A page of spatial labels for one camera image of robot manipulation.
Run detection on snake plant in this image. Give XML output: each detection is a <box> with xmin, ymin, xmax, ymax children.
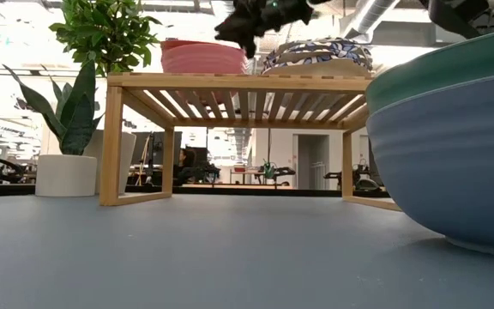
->
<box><xmin>2</xmin><ymin>59</ymin><xmax>105</xmax><ymax>156</ymax></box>

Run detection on tall white pot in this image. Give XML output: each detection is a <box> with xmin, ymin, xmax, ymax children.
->
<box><xmin>82</xmin><ymin>129</ymin><xmax>138</xmax><ymax>196</ymax></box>

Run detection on short white round pot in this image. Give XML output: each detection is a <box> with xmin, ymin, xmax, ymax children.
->
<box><xmin>34</xmin><ymin>154</ymin><xmax>99</xmax><ymax>198</ymax></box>

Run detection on pink ribbed bowl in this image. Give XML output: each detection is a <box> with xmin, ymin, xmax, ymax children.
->
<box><xmin>160</xmin><ymin>39</ymin><xmax>249</xmax><ymax>76</ymax></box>

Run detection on wooden background table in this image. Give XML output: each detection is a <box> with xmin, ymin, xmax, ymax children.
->
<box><xmin>178</xmin><ymin>183</ymin><xmax>295</xmax><ymax>191</ymax></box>

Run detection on blue ribbed bowl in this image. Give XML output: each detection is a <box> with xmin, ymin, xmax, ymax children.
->
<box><xmin>365</xmin><ymin>71</ymin><xmax>494</xmax><ymax>260</ymax></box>

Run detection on slatted bamboo shelf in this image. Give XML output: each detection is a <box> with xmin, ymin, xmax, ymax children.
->
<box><xmin>99</xmin><ymin>71</ymin><xmax>402</xmax><ymax>212</ymax></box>

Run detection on person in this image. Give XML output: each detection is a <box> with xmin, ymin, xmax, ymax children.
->
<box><xmin>172</xmin><ymin>148</ymin><xmax>200</xmax><ymax>186</ymax></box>

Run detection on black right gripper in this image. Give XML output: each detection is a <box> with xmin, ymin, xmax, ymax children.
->
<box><xmin>214</xmin><ymin>0</ymin><xmax>317</xmax><ymax>60</ymax></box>

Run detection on silver ceiling duct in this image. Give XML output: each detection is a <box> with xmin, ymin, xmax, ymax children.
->
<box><xmin>340</xmin><ymin>0</ymin><xmax>402</xmax><ymax>45</ymax></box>

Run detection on green ribbed bowl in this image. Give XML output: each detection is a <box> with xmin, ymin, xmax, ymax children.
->
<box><xmin>364</xmin><ymin>27</ymin><xmax>494</xmax><ymax>116</ymax></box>

